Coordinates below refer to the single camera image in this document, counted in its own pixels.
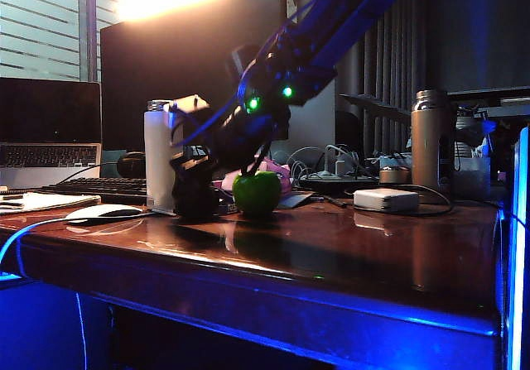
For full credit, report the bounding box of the grey flat pad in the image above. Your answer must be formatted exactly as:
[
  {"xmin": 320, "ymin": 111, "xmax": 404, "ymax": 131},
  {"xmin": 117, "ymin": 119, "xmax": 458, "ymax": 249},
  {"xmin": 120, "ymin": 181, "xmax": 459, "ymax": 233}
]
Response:
[{"xmin": 281, "ymin": 190, "xmax": 316, "ymax": 209}]

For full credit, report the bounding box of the black round speaker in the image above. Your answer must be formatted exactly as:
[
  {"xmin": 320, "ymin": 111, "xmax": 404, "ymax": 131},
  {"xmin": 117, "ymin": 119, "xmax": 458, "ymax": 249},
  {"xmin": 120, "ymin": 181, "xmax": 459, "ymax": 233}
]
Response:
[{"xmin": 116, "ymin": 151, "xmax": 147, "ymax": 179}]

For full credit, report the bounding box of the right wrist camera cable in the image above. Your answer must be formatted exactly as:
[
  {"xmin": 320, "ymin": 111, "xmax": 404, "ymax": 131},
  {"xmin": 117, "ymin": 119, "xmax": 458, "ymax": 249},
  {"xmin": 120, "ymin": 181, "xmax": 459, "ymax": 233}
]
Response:
[{"xmin": 171, "ymin": 0, "xmax": 373, "ymax": 147}]

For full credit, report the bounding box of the clear plastic container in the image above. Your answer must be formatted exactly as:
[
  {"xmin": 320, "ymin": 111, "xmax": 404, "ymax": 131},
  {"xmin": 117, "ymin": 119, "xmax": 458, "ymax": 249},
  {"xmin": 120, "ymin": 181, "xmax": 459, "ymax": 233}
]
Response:
[{"xmin": 453, "ymin": 156, "xmax": 492, "ymax": 199}]

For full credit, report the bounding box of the large black monitor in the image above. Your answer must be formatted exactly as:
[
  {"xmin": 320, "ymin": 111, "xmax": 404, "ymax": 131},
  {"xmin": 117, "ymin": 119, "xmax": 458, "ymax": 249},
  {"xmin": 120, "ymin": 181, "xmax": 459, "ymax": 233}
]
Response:
[{"xmin": 99, "ymin": 0, "xmax": 287, "ymax": 151}]

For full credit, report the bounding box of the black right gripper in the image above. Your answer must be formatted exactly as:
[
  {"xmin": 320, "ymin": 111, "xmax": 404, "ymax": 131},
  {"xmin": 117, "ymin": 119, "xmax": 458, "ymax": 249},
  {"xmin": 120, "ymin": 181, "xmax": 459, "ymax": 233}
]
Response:
[{"xmin": 169, "ymin": 99, "xmax": 292, "ymax": 190}]

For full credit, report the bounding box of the black slanted bar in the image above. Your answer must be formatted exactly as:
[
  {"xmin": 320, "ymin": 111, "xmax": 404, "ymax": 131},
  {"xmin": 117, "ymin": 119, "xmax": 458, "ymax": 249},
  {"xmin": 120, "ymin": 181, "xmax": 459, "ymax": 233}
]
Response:
[{"xmin": 339, "ymin": 93, "xmax": 412, "ymax": 123}]

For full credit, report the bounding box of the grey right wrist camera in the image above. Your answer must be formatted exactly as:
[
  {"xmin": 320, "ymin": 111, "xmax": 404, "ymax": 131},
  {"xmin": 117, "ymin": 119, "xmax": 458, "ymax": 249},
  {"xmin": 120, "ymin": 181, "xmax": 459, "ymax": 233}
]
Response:
[{"xmin": 167, "ymin": 94, "xmax": 211, "ymax": 147}]

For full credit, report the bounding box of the white power adapter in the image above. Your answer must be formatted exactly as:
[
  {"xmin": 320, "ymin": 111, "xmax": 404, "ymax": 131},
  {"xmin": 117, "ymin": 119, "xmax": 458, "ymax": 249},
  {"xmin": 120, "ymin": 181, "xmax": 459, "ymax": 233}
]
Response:
[{"xmin": 353, "ymin": 187, "xmax": 420, "ymax": 213}]

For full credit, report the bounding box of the thin white cable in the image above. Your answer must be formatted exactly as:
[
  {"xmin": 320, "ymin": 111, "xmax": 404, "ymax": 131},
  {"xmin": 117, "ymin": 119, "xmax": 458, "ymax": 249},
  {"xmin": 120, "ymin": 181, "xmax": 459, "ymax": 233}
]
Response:
[{"xmin": 0, "ymin": 210, "xmax": 157, "ymax": 370}]

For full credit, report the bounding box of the open silver laptop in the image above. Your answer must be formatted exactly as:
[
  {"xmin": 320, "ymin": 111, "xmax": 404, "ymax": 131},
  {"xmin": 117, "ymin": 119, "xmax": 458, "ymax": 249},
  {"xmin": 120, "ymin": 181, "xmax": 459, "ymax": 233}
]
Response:
[{"xmin": 0, "ymin": 76, "xmax": 103, "ymax": 189}]

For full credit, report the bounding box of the green apple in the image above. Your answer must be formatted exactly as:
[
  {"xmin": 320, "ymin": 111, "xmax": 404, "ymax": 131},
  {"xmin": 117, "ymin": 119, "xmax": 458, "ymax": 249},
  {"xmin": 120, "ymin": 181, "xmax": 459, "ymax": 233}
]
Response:
[{"xmin": 231, "ymin": 170, "xmax": 283, "ymax": 217}]

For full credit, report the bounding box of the pink tissue pack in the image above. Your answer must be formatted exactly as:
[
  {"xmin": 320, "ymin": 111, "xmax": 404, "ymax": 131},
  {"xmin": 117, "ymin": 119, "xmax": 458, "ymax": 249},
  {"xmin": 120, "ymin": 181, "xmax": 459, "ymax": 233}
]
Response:
[{"xmin": 221, "ymin": 156, "xmax": 291, "ymax": 191}]

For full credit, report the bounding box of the white paper notebook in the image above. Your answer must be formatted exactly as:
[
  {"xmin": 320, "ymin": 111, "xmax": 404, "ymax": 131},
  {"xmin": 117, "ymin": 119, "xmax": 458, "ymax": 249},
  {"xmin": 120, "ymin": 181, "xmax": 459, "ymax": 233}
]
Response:
[{"xmin": 0, "ymin": 191, "xmax": 102, "ymax": 215}]

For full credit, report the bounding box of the bronze thermos bottle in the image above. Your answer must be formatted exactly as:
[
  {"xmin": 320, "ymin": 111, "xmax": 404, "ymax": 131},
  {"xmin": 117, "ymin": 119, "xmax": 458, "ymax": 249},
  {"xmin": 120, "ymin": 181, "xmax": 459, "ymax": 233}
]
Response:
[{"xmin": 410, "ymin": 89, "xmax": 453, "ymax": 193}]

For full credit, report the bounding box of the grey window frame post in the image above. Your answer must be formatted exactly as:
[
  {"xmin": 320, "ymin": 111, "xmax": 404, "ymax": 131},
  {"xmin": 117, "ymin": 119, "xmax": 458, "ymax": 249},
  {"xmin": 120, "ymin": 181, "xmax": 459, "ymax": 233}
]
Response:
[{"xmin": 77, "ymin": 0, "xmax": 98, "ymax": 83}]

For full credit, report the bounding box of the white thermos bottle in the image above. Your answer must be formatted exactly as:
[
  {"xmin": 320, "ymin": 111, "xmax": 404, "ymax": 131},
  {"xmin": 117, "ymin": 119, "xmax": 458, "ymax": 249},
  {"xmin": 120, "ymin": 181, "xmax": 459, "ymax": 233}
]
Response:
[{"xmin": 143, "ymin": 99, "xmax": 185, "ymax": 214}]

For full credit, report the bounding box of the blue-lit vertical frame post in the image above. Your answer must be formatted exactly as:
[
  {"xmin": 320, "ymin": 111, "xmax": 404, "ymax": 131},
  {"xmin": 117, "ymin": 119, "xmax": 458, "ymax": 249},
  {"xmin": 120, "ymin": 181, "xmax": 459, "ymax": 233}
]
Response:
[{"xmin": 508, "ymin": 125, "xmax": 530, "ymax": 370}]

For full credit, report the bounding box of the black power strip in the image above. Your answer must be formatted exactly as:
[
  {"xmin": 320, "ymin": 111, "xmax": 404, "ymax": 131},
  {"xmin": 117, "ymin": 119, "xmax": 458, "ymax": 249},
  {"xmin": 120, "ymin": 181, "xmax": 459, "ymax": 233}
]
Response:
[{"xmin": 298, "ymin": 170, "xmax": 380, "ymax": 192}]

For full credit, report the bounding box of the white computer mouse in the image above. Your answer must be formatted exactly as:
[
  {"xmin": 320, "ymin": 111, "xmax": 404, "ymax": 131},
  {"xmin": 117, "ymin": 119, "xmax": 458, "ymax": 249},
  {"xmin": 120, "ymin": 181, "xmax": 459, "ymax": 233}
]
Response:
[{"xmin": 65, "ymin": 204, "xmax": 142, "ymax": 224}]

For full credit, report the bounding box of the black keyboard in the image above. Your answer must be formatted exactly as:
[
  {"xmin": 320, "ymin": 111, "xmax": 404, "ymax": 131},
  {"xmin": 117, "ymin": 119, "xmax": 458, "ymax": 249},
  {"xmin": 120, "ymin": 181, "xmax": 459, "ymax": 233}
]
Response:
[{"xmin": 36, "ymin": 176, "xmax": 148, "ymax": 205}]

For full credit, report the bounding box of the white looped cable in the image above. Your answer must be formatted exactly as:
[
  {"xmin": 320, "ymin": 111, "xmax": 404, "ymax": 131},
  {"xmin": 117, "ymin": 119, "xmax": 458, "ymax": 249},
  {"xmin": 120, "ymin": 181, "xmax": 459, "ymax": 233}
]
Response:
[{"xmin": 288, "ymin": 145, "xmax": 328, "ymax": 179}]

